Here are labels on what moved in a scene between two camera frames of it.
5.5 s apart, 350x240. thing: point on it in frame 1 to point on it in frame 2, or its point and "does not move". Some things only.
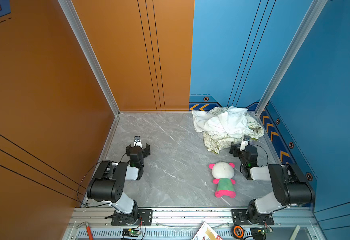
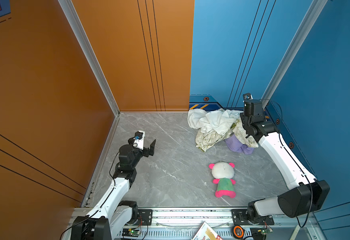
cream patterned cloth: [217, 144] to [204, 140]
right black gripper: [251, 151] to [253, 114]
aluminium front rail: [182, 223] does not move
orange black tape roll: [238, 232] does not move
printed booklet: [206, 232] does not move
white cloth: [231, 121] does not move
